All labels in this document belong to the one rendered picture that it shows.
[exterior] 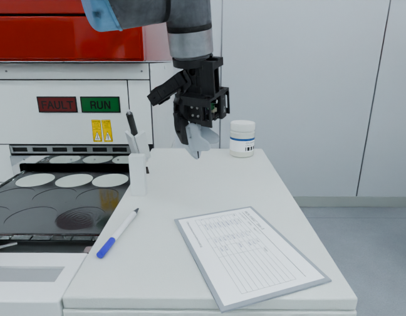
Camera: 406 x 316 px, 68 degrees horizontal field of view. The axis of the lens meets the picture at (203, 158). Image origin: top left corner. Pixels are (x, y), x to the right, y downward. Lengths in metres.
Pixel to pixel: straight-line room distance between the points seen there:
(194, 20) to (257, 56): 1.93
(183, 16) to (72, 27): 0.48
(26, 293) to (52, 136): 0.67
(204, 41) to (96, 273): 0.38
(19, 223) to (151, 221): 0.32
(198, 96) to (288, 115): 2.01
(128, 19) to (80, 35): 0.46
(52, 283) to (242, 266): 0.24
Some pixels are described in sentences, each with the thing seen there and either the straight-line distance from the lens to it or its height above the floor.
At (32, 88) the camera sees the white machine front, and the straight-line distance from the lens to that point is 1.04.
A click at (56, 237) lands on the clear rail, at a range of 0.66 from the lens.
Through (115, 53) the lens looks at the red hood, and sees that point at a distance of 0.89.
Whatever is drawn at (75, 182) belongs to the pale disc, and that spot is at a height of 0.90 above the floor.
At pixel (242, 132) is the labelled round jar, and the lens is 0.83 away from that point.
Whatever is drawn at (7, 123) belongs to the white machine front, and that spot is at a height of 1.04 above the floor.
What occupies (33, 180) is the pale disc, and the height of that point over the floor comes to 0.90.
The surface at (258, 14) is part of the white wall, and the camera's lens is 2.44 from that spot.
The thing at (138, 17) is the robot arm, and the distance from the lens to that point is 0.47.
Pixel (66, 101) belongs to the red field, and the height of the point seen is 1.11.
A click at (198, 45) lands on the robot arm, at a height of 1.25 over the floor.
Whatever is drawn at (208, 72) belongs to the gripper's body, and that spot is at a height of 1.21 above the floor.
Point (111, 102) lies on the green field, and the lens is 0.95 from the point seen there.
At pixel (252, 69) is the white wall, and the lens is 2.41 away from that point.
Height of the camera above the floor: 1.23
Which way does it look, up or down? 18 degrees down
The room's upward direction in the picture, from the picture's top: straight up
